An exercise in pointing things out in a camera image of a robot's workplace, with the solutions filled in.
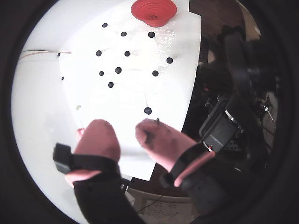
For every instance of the dark blueberry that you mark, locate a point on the dark blueberry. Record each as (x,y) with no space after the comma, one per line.
(123,34)
(111,84)
(155,73)
(104,25)
(127,53)
(151,34)
(101,73)
(169,60)
(98,53)
(147,110)
(118,70)

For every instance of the white pipe cleaner stem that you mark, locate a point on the white pipe cleaner stem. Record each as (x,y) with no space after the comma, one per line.
(146,101)

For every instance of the small green leaf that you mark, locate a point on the small green leaf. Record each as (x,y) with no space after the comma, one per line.
(78,107)

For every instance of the thin tan stick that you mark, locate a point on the thin tan stick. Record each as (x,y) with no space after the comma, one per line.
(60,52)

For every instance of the black device with grey face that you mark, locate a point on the black device with grey face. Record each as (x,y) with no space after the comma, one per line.
(219,130)

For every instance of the red ribbed cup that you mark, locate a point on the red ribbed cup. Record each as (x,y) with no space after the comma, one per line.
(161,9)

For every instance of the pink foam gripper finger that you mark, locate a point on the pink foam gripper finger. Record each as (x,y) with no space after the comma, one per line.
(163,144)
(98,140)

